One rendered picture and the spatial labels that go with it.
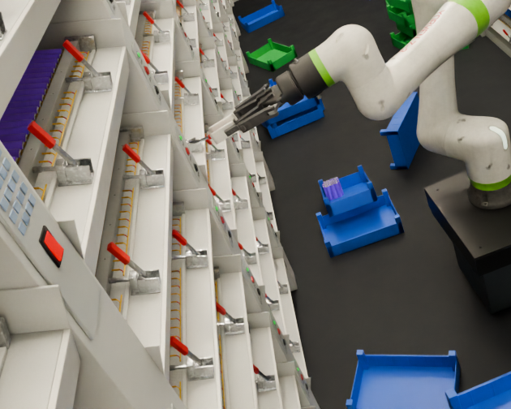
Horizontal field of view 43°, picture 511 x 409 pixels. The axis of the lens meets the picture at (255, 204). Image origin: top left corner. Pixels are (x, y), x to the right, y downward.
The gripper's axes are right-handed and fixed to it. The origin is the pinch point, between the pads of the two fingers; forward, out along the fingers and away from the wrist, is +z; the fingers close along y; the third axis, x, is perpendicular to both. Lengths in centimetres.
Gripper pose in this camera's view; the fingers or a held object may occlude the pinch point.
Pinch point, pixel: (224, 128)
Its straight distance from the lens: 156.1
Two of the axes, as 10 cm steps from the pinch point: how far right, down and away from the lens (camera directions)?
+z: -8.4, 4.9, 2.4
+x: -5.3, -6.7, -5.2
